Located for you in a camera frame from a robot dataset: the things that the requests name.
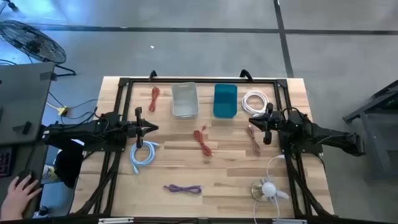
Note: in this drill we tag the black aluminium table frame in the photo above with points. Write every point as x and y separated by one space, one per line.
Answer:
202 80

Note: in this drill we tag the grey plastic bin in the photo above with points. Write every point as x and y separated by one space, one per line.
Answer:
185 101

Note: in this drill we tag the black floor fan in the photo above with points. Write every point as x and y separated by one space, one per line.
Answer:
32 43

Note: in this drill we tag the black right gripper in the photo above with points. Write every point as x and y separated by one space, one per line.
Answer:
273 123

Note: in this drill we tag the black keyboard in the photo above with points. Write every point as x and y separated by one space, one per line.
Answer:
4 161

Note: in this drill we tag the silver light strip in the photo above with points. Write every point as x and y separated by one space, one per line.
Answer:
115 220
289 221

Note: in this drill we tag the teal plastic bin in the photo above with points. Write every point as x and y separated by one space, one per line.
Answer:
225 101

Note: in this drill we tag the person's hand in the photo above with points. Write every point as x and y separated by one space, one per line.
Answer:
17 199

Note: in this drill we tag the dark metal side table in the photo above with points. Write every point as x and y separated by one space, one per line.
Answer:
376 130

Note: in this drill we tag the black frame clamp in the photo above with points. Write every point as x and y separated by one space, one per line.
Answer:
246 74
152 74

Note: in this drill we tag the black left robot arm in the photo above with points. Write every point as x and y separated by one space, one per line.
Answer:
87 129

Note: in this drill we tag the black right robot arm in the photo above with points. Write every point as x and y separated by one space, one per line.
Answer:
323 132

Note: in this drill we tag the grey desk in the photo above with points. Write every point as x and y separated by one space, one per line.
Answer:
21 96

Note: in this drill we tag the black desk clamp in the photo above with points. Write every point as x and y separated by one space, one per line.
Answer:
25 127

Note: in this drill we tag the black bag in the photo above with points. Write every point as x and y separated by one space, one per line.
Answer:
70 165

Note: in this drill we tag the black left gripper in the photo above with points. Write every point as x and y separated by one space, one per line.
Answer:
139 130

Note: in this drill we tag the small white desk fan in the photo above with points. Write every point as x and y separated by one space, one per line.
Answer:
268 188

